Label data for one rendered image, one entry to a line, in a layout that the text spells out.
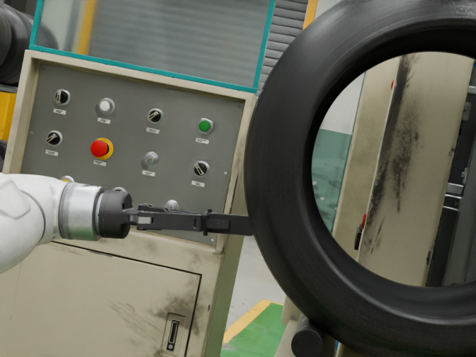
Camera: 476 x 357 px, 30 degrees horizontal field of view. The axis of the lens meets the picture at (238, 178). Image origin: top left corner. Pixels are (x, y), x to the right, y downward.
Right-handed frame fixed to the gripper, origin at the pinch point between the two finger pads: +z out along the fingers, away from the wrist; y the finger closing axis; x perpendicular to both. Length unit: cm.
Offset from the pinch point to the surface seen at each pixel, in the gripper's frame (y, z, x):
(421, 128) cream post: 26.6, 29.6, -17.7
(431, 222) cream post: 26.6, 32.7, -1.1
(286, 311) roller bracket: 24.2, 8.1, 17.0
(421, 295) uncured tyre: 15.5, 30.9, 10.7
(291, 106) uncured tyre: -12.0, 8.9, -18.1
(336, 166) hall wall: 907, 0, 0
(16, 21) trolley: 350, -177, -75
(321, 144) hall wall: 909, -20, -24
